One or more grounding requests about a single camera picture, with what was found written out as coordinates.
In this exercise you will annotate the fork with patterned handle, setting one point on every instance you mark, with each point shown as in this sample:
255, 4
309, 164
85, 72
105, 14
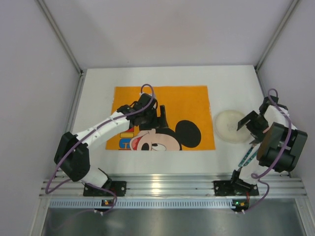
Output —
246, 156

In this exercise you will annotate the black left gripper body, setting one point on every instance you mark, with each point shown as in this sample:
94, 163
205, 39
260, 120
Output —
154, 122

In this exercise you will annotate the right aluminium corner post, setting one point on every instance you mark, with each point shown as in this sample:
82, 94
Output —
277, 33

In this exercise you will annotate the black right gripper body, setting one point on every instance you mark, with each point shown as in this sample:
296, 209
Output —
254, 122

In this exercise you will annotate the spoon with patterned handle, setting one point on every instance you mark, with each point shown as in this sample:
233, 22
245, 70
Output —
253, 156

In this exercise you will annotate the left aluminium corner post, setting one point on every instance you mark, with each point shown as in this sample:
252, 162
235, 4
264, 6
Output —
58, 33

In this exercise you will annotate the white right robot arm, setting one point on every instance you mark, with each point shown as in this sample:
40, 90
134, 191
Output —
279, 142

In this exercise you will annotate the aluminium corner post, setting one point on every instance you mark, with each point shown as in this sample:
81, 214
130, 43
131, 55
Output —
58, 33
277, 33

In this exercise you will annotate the cream round plate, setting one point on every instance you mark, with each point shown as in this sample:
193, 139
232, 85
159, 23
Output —
226, 127

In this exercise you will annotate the slotted grey cable duct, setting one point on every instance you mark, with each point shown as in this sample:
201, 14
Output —
149, 203

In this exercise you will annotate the aluminium front frame rail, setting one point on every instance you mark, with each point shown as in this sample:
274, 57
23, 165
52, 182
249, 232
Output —
202, 186

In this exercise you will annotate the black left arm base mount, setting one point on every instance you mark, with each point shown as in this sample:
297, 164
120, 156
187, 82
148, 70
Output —
116, 187

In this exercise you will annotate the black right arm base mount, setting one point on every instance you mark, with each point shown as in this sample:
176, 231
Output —
224, 188

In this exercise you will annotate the orange cartoon mouse placemat cloth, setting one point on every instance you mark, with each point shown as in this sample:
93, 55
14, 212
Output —
188, 115

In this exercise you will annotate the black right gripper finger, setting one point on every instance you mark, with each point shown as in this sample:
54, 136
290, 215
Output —
256, 140
249, 117

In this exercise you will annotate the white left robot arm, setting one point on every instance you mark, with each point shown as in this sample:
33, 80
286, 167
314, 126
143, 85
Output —
73, 153

